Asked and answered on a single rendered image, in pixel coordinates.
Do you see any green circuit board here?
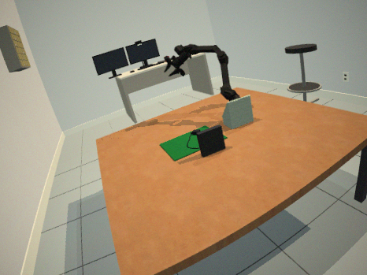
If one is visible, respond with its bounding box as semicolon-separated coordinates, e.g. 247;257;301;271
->
159;131;200;162

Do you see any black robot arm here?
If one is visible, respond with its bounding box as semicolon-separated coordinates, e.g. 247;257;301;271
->
174;44;240;102

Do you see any black cooling fan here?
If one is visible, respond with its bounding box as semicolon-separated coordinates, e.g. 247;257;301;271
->
196;124;225;158

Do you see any black cable with plug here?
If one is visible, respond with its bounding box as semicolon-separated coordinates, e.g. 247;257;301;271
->
191;129;200;135

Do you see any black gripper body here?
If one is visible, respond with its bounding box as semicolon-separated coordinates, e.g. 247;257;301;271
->
164;56;185;76

